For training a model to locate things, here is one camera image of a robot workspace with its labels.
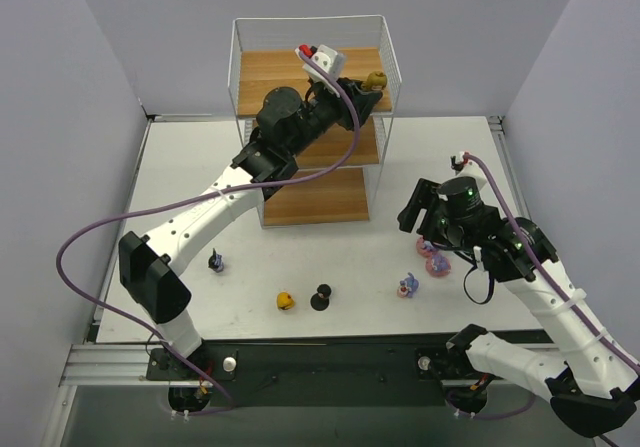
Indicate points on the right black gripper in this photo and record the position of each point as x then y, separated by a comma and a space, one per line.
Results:
422, 207

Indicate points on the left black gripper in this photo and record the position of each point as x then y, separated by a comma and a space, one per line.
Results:
351, 100

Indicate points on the blonde pink dress doll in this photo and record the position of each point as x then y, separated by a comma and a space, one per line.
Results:
375, 81

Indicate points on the black haired doll toy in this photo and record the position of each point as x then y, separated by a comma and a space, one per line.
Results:
320, 301

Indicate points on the yellow haired doll toy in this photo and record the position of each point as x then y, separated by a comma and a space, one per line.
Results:
285, 301

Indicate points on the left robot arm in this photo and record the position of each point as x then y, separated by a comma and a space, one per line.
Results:
150, 265

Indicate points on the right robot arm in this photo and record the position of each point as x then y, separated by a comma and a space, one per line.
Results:
592, 385

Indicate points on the purple bunny pink donut upper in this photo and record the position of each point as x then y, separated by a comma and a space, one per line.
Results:
425, 248

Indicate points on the purple bunny pink donut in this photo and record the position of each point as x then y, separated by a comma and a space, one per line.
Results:
425, 248
437, 265

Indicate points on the purple bunny pink donut lower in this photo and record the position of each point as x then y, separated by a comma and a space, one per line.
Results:
437, 265

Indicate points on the small purple bunny toy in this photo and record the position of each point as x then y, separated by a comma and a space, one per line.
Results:
408, 286

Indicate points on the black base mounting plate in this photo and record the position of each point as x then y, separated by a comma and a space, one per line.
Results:
412, 370

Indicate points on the purple black cat toy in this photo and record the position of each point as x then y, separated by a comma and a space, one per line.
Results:
215, 262

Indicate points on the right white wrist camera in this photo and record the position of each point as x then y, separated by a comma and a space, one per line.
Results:
463, 167

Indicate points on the white wire wooden shelf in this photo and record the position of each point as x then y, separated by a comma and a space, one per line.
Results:
263, 58

